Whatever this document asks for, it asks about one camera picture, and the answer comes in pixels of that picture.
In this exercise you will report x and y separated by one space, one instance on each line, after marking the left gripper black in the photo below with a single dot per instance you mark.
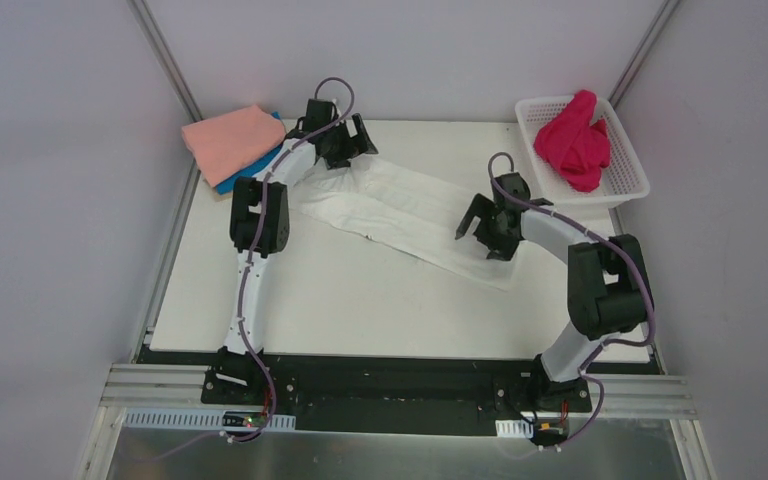
345 142

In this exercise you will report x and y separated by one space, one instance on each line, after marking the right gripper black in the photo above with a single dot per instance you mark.
488 229

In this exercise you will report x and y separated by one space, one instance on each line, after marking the white printed t shirt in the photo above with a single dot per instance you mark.
405 210

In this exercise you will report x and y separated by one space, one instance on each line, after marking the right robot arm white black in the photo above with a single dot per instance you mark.
607 292

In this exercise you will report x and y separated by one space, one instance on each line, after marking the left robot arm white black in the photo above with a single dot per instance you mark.
259 226

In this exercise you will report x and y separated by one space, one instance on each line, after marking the pink folded t shirt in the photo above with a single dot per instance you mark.
226 144

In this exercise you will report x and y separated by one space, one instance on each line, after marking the magenta crumpled t shirt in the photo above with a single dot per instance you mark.
576 147

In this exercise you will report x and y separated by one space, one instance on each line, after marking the blue folded t shirt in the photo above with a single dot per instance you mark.
251 169

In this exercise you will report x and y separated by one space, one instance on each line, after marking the white plastic basket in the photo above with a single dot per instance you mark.
622 181

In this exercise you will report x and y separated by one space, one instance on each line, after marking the right white cable duct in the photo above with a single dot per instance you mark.
514 429

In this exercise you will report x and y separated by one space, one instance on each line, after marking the white cable duct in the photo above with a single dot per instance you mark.
206 420
514 429

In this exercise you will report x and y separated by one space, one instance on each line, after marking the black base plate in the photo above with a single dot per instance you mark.
408 396

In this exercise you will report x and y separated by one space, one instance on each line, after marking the aluminium frame rail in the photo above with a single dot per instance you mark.
180 386

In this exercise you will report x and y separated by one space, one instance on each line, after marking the left white cable duct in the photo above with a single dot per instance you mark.
206 420

